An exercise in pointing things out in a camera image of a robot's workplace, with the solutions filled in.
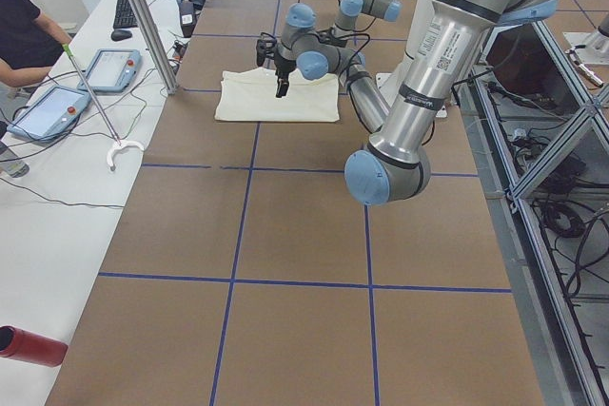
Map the cream long-sleeve cat shirt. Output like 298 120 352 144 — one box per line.
214 68 340 123

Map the black power adapter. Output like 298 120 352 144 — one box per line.
179 0 197 38

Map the black keyboard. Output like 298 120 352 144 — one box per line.
113 0 137 29

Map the far teach pendant tablet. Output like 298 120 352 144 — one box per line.
84 48 142 93

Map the teach pendant tablet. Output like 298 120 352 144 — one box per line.
84 48 142 93
7 86 91 142

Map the black computer mouse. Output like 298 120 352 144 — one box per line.
110 29 132 42

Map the reacher grabber stick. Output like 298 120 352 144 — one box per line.
62 44 145 172

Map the near teach pendant tablet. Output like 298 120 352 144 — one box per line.
7 86 91 142

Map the person in dark shirt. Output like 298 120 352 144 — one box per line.
1 0 71 87

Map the red cylinder bottle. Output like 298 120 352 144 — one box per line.
1 325 69 367

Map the aluminium frame post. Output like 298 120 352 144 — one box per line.
128 0 178 95

